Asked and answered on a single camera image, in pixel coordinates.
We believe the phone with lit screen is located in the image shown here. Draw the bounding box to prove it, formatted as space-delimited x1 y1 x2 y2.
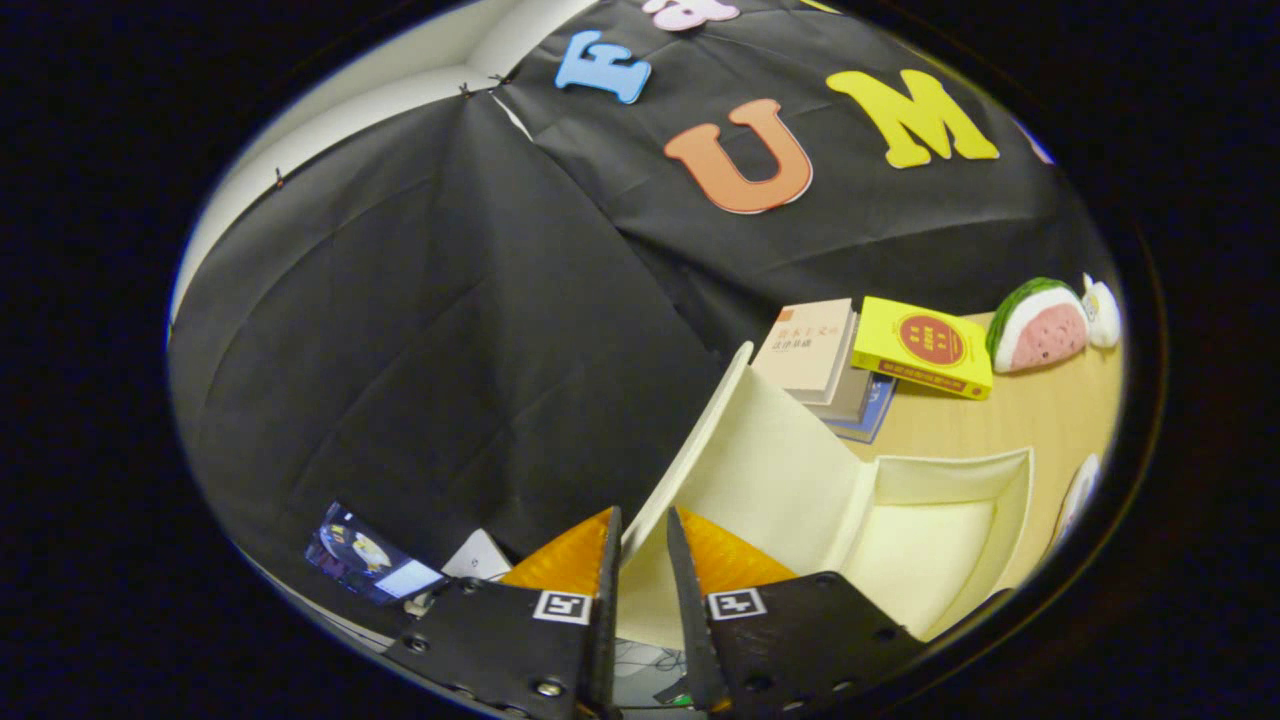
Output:
305 503 447 606

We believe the white plush toy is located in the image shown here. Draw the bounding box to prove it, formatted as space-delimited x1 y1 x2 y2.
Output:
1080 273 1123 349

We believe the watermelon slice plush toy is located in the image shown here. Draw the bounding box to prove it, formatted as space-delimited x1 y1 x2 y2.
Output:
985 277 1091 375

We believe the cream storage box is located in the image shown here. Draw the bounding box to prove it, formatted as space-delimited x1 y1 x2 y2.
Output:
615 340 1037 651

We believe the grey book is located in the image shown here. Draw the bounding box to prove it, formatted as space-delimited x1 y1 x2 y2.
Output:
805 315 877 423

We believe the blue book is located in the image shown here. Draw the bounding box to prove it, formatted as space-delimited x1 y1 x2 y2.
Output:
825 372 898 445

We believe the white canvas shoe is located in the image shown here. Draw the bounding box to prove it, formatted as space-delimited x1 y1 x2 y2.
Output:
1050 453 1103 551

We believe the yellow book with red circle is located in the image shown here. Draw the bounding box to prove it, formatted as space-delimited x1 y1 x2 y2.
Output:
852 296 994 401

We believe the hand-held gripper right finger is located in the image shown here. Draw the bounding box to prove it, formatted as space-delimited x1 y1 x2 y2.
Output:
665 506 928 719

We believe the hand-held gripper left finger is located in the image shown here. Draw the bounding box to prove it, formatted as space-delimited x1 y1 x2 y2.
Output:
383 505 624 720

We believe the beige book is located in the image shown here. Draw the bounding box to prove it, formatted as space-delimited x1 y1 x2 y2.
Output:
752 298 859 406

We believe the white card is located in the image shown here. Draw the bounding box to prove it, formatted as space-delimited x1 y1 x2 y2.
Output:
443 529 513 582

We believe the black backdrop cloth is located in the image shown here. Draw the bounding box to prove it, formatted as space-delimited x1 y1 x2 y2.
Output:
168 0 1116 641

